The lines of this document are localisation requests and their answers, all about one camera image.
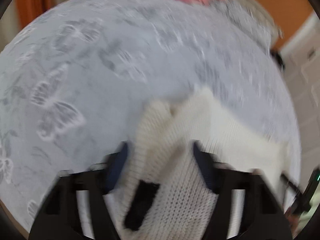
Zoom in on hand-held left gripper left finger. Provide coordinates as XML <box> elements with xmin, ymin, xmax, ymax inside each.
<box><xmin>28</xmin><ymin>141</ymin><xmax>129</xmax><ymax>240</ymax></box>

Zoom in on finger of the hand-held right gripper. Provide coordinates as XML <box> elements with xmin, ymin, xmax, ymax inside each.
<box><xmin>281</xmin><ymin>174</ymin><xmax>302</xmax><ymax>193</ymax></box>

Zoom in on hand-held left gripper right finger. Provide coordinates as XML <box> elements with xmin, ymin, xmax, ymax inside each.
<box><xmin>193</xmin><ymin>140</ymin><xmax>293</xmax><ymax>240</ymax></box>

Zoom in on white knitted sweater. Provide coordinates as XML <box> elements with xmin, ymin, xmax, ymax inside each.
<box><xmin>117</xmin><ymin>86</ymin><xmax>304</xmax><ymax>240</ymax></box>

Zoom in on grey butterfly print bedsheet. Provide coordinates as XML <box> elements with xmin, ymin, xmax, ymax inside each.
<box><xmin>0</xmin><ymin>0</ymin><xmax>302</xmax><ymax>235</ymax></box>

